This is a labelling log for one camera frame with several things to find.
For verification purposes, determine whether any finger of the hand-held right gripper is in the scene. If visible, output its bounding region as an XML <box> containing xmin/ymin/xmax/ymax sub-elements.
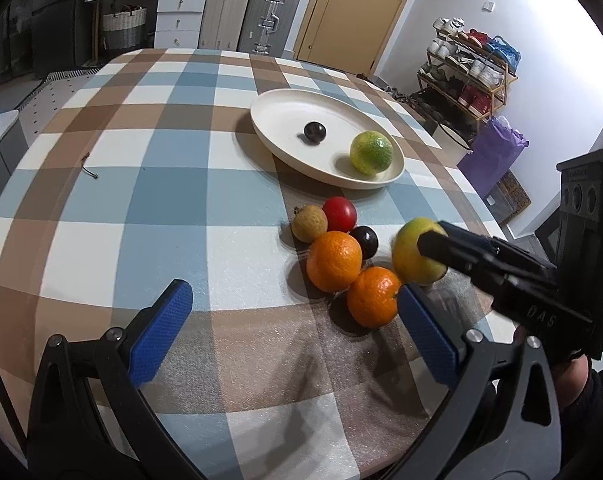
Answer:
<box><xmin>417</xmin><ymin>231</ymin><xmax>508</xmax><ymax>293</ymax></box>
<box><xmin>439</xmin><ymin>220</ymin><xmax>557</xmax><ymax>277</ymax></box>

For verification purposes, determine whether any checked tablecloth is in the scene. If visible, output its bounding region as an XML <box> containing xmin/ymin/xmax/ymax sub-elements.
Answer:
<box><xmin>0</xmin><ymin>47</ymin><xmax>512</xmax><ymax>480</ymax></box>

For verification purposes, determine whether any cream oval plate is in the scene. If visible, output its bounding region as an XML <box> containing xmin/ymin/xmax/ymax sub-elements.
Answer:
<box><xmin>250</xmin><ymin>88</ymin><xmax>406</xmax><ymax>191</ymax></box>

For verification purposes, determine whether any person's right hand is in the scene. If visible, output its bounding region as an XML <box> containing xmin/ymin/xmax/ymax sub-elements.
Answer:
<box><xmin>551</xmin><ymin>355</ymin><xmax>592</xmax><ymax>411</ymax></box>

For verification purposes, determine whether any grey low cabinet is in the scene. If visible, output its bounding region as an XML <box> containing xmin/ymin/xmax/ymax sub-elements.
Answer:
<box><xmin>0</xmin><ymin>109</ymin><xmax>29</xmax><ymax>221</ymax></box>

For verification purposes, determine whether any white bucket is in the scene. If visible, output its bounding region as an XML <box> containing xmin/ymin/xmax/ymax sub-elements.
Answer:
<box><xmin>434</xmin><ymin>120</ymin><xmax>475</xmax><ymax>152</ymax></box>

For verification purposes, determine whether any dark purple plum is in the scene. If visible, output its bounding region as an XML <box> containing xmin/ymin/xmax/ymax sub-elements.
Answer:
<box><xmin>303</xmin><ymin>121</ymin><xmax>327</xmax><ymax>146</ymax></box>
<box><xmin>350</xmin><ymin>226</ymin><xmax>379</xmax><ymax>261</ymax></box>

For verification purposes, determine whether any wooden door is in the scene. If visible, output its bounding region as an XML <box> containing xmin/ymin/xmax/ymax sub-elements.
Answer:
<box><xmin>295</xmin><ymin>0</ymin><xmax>425</xmax><ymax>76</ymax></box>

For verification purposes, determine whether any orange mandarin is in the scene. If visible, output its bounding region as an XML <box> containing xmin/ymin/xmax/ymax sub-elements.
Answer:
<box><xmin>306</xmin><ymin>230</ymin><xmax>363</xmax><ymax>293</ymax></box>
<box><xmin>346</xmin><ymin>266</ymin><xmax>402</xmax><ymax>329</ymax></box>

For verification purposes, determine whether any dotted rug with striped edge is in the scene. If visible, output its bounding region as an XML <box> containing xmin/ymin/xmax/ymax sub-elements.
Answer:
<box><xmin>16</xmin><ymin>66</ymin><xmax>103</xmax><ymax>141</ymax></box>

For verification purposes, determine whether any white drawer cabinet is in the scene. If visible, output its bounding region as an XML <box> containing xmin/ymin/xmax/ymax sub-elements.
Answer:
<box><xmin>154</xmin><ymin>0</ymin><xmax>208</xmax><ymax>51</ymax></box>

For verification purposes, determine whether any green yellow citrus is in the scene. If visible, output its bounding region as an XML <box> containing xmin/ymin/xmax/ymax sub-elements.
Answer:
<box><xmin>392</xmin><ymin>217</ymin><xmax>449</xmax><ymax>286</ymax></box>
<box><xmin>350</xmin><ymin>130</ymin><xmax>395</xmax><ymax>177</ymax></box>

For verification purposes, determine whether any red tomato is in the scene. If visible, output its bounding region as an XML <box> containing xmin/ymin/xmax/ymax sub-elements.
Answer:
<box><xmin>322</xmin><ymin>196</ymin><xmax>358</xmax><ymax>233</ymax></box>

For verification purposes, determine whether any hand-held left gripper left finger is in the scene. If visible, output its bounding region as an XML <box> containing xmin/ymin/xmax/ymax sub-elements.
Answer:
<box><xmin>27</xmin><ymin>279</ymin><xmax>207</xmax><ymax>480</ymax></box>

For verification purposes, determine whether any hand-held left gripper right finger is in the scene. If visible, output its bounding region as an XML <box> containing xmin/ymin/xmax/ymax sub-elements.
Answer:
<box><xmin>396</xmin><ymin>282</ymin><xmax>565</xmax><ymax>480</ymax></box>

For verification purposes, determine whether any dark cabinet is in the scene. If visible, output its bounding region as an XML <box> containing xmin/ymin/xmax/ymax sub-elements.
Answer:
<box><xmin>0</xmin><ymin>0</ymin><xmax>89</xmax><ymax>86</ymax></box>

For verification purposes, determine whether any beige suitcase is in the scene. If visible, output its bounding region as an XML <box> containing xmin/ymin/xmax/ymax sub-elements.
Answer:
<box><xmin>200</xmin><ymin>0</ymin><xmax>256</xmax><ymax>53</ymax></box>

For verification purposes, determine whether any brown longan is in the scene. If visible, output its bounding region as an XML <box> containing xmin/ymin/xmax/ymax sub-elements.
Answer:
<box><xmin>291</xmin><ymin>205</ymin><xmax>329</xmax><ymax>243</ymax></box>

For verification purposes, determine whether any woven laundry basket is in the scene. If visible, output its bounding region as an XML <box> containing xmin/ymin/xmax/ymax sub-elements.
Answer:
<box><xmin>101</xmin><ymin>6</ymin><xmax>148</xmax><ymax>51</ymax></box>

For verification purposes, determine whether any brown doormat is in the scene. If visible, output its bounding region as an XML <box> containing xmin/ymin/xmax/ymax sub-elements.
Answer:
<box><xmin>486</xmin><ymin>170</ymin><xmax>532</xmax><ymax>226</ymax></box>

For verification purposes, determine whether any silver suitcase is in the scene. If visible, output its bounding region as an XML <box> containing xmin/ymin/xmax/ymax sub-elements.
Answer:
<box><xmin>237</xmin><ymin>0</ymin><xmax>303</xmax><ymax>58</ymax></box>

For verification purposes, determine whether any wooden shoe rack with shoes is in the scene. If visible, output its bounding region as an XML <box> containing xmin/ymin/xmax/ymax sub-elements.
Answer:
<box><xmin>416</xmin><ymin>17</ymin><xmax>518</xmax><ymax>141</ymax></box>

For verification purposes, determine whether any purple bag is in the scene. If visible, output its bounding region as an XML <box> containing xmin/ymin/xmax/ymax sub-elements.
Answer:
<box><xmin>456</xmin><ymin>116</ymin><xmax>530</xmax><ymax>201</ymax></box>

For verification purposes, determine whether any dark shoes pile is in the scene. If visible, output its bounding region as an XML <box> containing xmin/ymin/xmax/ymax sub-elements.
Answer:
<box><xmin>381</xmin><ymin>81</ymin><xmax>425</xmax><ymax>113</ymax></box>

